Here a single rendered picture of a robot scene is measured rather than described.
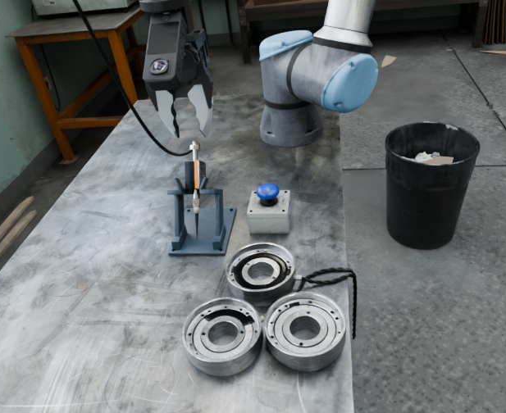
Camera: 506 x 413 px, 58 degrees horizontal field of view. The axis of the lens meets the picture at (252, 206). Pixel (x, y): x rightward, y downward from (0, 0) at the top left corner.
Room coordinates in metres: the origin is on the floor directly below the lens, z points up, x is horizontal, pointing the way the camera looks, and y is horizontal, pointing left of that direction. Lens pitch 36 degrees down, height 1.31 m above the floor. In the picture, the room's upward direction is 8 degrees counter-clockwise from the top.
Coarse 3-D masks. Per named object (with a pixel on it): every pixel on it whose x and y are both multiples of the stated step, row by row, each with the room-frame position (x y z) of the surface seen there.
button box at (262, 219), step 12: (252, 192) 0.69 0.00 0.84; (288, 192) 0.67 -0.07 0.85; (252, 204) 0.65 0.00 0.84; (264, 204) 0.64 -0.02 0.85; (276, 204) 0.64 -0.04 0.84; (288, 204) 0.64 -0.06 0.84; (252, 216) 0.63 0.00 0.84; (264, 216) 0.62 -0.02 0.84; (276, 216) 0.62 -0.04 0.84; (288, 216) 0.62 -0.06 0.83; (252, 228) 0.63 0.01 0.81; (264, 228) 0.62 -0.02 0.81; (276, 228) 0.62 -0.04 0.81; (288, 228) 0.61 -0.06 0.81
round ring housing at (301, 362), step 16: (272, 304) 0.42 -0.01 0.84; (288, 304) 0.43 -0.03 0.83; (304, 304) 0.42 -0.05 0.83; (320, 304) 0.42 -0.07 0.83; (336, 304) 0.41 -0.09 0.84; (272, 320) 0.40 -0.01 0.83; (288, 320) 0.40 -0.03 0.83; (304, 320) 0.40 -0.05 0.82; (320, 320) 0.39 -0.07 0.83; (336, 320) 0.39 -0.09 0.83; (272, 336) 0.38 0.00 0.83; (288, 336) 0.37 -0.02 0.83; (320, 336) 0.37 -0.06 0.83; (336, 336) 0.36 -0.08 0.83; (272, 352) 0.36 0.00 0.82; (288, 352) 0.34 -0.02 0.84; (320, 352) 0.34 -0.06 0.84; (336, 352) 0.34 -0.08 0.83; (304, 368) 0.33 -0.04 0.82; (320, 368) 0.34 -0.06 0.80
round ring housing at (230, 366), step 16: (208, 304) 0.44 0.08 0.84; (224, 304) 0.44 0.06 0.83; (240, 304) 0.43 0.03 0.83; (192, 320) 0.42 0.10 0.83; (224, 320) 0.41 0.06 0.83; (256, 320) 0.41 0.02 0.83; (192, 336) 0.40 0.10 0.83; (208, 336) 0.40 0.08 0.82; (240, 336) 0.38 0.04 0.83; (256, 336) 0.37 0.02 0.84; (192, 352) 0.36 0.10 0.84; (224, 352) 0.37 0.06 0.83; (240, 352) 0.36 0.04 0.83; (256, 352) 0.36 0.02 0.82; (208, 368) 0.35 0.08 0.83; (224, 368) 0.34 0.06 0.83; (240, 368) 0.35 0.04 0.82
